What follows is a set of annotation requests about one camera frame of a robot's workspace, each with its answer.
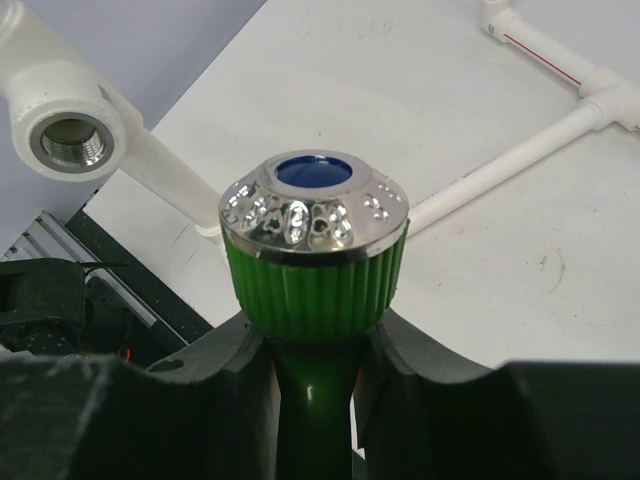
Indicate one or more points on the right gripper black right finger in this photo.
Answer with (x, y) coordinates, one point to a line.
(424, 411)

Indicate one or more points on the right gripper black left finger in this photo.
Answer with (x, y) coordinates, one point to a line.
(208, 411)

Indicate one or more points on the green water faucet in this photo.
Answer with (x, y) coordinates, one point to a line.
(314, 241)

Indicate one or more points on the white pipe assembly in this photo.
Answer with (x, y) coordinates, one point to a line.
(68, 125)

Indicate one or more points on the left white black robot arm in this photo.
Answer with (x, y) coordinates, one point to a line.
(46, 310)

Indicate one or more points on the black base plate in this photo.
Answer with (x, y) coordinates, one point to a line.
(166, 324)

